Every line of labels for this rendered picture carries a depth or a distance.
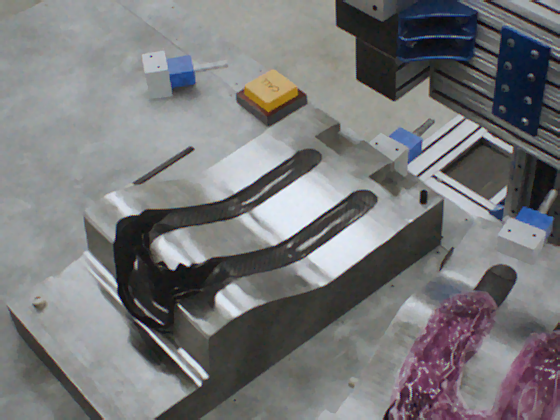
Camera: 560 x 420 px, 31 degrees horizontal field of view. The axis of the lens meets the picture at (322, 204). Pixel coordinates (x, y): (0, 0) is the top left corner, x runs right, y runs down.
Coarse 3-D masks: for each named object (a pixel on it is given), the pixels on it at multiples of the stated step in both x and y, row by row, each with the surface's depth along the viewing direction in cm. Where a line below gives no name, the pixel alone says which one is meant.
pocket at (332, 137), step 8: (328, 128) 140; (336, 128) 140; (320, 136) 139; (328, 136) 141; (336, 136) 142; (344, 136) 140; (328, 144) 141; (336, 144) 141; (344, 144) 141; (352, 144) 139; (336, 152) 140; (344, 152) 140
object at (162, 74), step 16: (144, 64) 157; (160, 64) 156; (176, 64) 159; (192, 64) 159; (208, 64) 160; (224, 64) 160; (160, 80) 157; (176, 80) 158; (192, 80) 159; (160, 96) 159
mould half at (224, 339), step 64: (320, 128) 139; (128, 192) 126; (192, 192) 131; (320, 192) 131; (384, 192) 130; (192, 256) 118; (320, 256) 124; (384, 256) 127; (64, 320) 121; (128, 320) 121; (192, 320) 112; (256, 320) 115; (320, 320) 125; (64, 384) 120; (128, 384) 114; (192, 384) 114
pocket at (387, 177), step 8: (384, 168) 134; (392, 168) 135; (376, 176) 134; (384, 176) 135; (392, 176) 135; (400, 176) 134; (384, 184) 135; (392, 184) 135; (400, 184) 135; (408, 184) 133; (392, 192) 134; (400, 192) 134
